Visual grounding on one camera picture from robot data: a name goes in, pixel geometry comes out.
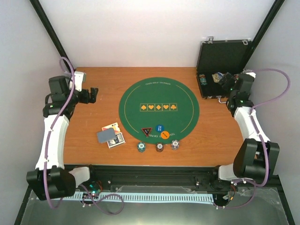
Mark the triangular red dealer button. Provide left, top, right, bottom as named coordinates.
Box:
left=141, top=127, right=152, bottom=137

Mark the green blue chip stack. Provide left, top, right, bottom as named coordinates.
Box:
left=137, top=142, right=146, bottom=152

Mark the blue round blind button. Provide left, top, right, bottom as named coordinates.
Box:
left=155, top=124, right=165, bottom=133

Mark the orange round blind button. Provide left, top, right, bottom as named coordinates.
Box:
left=160, top=130, right=170, bottom=140

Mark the red brown chip stack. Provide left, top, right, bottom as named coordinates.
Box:
left=156, top=142, right=164, bottom=152

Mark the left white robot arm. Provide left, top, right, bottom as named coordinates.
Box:
left=26, top=72, right=98, bottom=201

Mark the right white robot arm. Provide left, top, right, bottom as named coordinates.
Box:
left=218, top=72, right=280, bottom=187

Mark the wrapped card deck in case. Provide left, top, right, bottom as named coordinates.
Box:
left=212, top=72, right=224, bottom=83

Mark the black poker chip case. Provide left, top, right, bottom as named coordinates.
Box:
left=196, top=36, right=252, bottom=99

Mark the red playing card box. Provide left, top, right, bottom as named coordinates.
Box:
left=101, top=122, right=121, bottom=134

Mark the grey card deck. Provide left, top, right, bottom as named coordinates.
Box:
left=97, top=128, right=116, bottom=143

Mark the blue playing card box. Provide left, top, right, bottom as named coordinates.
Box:
left=107, top=132, right=126, bottom=149

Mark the round green poker mat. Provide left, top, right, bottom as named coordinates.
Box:
left=119, top=77, right=200, bottom=144

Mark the purple white chip stack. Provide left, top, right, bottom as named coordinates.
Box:
left=171, top=140, right=180, bottom=150

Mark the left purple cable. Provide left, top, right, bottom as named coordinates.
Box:
left=43, top=56, right=125, bottom=215

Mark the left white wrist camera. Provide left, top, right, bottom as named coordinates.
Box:
left=74, top=71, right=86, bottom=92

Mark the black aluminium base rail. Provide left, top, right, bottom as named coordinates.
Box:
left=63, top=164, right=282, bottom=202

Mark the light blue cable duct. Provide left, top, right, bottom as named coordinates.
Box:
left=69, top=192, right=214, bottom=204

